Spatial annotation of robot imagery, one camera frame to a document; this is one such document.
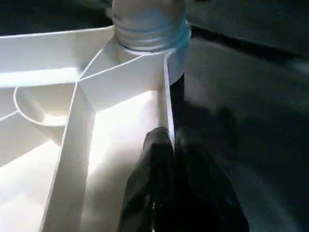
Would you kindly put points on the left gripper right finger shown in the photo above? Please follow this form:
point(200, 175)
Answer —
point(203, 193)

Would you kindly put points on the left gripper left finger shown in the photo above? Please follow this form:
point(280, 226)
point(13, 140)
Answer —
point(149, 183)

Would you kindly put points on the white plastic table top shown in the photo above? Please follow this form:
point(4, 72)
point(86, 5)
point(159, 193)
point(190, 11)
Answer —
point(106, 130)

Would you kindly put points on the white plastic table leg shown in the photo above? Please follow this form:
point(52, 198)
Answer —
point(149, 24)

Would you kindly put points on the black work mat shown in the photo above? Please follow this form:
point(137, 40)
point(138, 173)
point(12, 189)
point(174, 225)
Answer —
point(241, 106)

